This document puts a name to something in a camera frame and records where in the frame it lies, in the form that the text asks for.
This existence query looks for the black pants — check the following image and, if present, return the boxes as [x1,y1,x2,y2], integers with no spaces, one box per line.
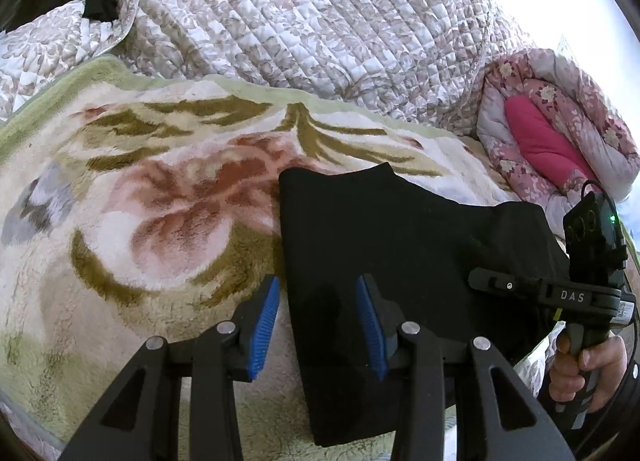
[279,164,568,447]

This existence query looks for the person's right hand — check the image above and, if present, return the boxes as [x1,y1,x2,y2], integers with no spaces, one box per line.
[549,331,627,413]

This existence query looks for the pink floral comforter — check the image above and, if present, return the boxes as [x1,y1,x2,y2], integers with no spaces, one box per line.
[476,50,639,236]

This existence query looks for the floral plush blanket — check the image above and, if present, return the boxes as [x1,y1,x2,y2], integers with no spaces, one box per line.
[1,56,514,460]

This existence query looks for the white quilted bedspread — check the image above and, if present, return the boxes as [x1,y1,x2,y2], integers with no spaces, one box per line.
[1,0,523,135]

